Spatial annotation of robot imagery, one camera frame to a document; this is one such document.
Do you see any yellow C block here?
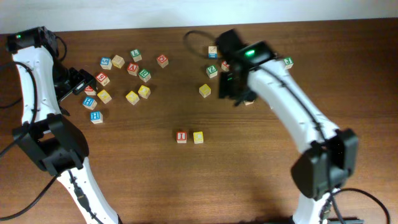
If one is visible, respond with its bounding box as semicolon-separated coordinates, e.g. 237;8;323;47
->
193;131;204;144

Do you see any red i block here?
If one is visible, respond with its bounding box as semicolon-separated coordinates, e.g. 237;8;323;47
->
221;61;229;72
176;131;187;144

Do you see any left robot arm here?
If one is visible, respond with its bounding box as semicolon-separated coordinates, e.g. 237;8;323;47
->
6;27;122;224

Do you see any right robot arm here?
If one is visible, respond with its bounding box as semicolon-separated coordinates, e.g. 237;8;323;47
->
215;29;358;223

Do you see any red M block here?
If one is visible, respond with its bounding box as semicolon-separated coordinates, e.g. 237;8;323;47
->
85;85;96;96

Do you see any blue H block upper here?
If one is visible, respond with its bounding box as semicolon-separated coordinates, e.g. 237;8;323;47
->
82;96;97;110

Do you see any blue h block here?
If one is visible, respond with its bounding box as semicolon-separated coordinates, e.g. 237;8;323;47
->
82;96;97;110
90;111;103;124

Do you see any green Z block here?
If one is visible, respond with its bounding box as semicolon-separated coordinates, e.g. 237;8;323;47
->
206;65;218;78

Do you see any red 6 block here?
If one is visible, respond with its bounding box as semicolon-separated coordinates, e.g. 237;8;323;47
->
95;73;110;86

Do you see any yellow block centre left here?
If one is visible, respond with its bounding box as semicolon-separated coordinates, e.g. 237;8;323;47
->
199;84;211;98

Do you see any yellow block far left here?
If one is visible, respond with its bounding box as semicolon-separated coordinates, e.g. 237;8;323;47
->
97;90;112;104

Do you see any blue 5 block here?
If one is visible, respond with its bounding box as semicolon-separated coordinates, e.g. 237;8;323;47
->
100;57;113;70

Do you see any blue picture block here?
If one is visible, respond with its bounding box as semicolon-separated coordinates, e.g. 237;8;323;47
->
208;46;218;58

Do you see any blue H block lower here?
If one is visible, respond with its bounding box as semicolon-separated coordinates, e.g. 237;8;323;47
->
90;111;103;124

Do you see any plain wooden block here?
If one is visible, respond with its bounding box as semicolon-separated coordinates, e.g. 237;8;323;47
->
111;55;125;68

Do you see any red A block left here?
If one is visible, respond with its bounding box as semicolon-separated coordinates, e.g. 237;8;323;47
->
127;63;139;76

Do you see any yellow block left lower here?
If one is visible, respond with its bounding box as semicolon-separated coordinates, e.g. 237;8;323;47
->
126;91;139;105

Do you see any green J block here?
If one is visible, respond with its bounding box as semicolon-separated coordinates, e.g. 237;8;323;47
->
283;57;294;70

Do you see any green L block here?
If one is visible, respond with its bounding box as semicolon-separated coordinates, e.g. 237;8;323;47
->
130;49;142;62

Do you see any green R block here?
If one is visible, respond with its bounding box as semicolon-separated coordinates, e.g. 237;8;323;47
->
138;69;152;83

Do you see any yellow block left upper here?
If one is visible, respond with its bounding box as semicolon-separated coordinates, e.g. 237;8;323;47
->
138;85;151;99

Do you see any red Q block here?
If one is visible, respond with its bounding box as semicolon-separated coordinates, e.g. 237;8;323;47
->
156;54;169;68

